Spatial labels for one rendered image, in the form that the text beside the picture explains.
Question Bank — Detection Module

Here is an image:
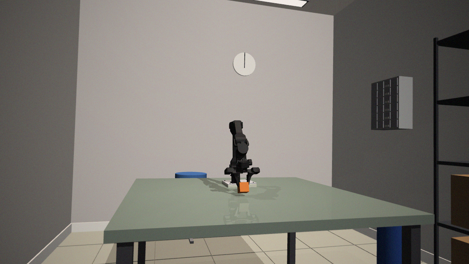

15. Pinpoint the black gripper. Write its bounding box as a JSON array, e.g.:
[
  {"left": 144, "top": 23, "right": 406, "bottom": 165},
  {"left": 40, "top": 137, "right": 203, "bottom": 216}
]
[{"left": 224, "top": 157, "right": 260, "bottom": 187}]

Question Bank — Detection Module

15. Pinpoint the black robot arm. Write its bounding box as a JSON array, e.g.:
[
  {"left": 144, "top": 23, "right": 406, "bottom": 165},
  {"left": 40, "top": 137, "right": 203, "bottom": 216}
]
[{"left": 229, "top": 120, "right": 252, "bottom": 169}]

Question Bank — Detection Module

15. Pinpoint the orange block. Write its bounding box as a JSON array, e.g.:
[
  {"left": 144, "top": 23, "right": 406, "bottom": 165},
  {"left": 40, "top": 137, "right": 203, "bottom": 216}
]
[{"left": 237, "top": 182, "right": 249, "bottom": 193}]

